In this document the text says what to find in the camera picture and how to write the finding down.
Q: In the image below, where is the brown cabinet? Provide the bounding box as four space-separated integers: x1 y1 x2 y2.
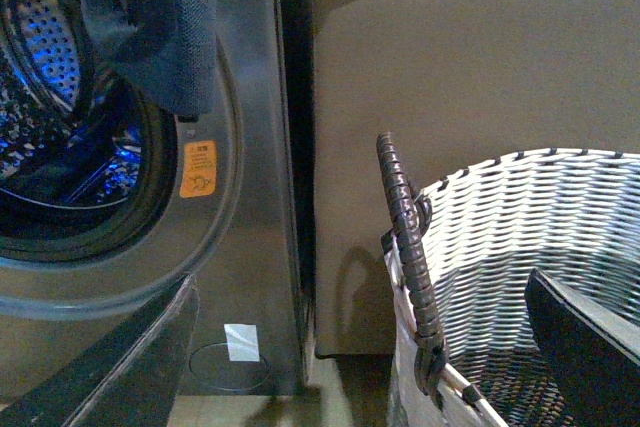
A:
312 0 639 357

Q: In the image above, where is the dark navy garment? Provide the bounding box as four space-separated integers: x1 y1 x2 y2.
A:
81 0 217 117

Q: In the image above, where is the white woven laundry basket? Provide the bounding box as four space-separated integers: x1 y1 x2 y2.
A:
382 148 639 426

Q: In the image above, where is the grey front-load washing machine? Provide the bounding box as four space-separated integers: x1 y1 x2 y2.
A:
1 0 313 401

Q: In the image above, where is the orange warning sticker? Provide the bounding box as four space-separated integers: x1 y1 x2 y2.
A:
179 140 217 198

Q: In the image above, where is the white square sticker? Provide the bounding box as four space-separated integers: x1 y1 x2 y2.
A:
224 324 260 362

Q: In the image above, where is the dark wrapped basket handle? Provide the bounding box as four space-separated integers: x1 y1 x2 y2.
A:
376 132 448 409

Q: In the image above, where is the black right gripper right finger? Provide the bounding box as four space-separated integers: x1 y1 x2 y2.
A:
525 269 639 426

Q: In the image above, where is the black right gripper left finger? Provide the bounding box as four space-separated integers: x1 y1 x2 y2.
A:
1 274 199 426

